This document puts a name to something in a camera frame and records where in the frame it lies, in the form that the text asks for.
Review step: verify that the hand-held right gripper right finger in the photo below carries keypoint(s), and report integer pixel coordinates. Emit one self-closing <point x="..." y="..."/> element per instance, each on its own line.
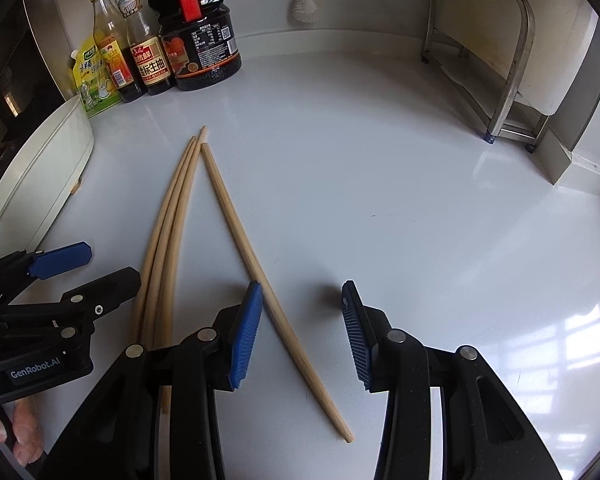
<point x="357" y="340"/>

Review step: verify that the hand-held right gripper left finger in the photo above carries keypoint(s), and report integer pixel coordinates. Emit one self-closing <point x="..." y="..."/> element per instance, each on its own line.
<point x="245" y="340"/>

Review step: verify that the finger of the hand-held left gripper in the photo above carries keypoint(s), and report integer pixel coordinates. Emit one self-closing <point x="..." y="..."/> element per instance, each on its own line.
<point x="110" y="287"/>
<point x="60" y="260"/>

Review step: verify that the long wooden chopstick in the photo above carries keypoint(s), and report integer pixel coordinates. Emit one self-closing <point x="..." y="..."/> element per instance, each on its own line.
<point x="240" y="240"/>
<point x="153" y="245"/>
<point x="174" y="245"/>
<point x="163" y="245"/>

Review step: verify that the person's left hand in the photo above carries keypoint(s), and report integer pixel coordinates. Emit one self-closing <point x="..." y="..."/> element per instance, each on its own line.
<point x="27" y="430"/>

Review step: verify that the yellow green seasoning pouch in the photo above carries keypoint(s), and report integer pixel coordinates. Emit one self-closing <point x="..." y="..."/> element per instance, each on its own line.
<point x="92" y="85"/>

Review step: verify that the black silver kitchen appliance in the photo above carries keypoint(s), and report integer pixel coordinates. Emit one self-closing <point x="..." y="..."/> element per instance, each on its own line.
<point x="10" y="70"/>

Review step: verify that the yellow cap oil bottle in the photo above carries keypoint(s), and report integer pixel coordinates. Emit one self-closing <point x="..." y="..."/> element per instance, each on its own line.
<point x="115" y="65"/>

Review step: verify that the clear soy sauce bottle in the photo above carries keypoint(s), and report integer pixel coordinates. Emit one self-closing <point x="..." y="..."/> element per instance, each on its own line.
<point x="147" y="65"/>

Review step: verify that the large dark soy sauce jug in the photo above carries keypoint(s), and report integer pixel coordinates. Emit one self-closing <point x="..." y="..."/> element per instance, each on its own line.
<point x="205" y="50"/>

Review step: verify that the stainless steel rack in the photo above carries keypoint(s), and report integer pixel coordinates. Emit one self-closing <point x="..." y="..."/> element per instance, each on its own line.
<point x="517" y="60"/>

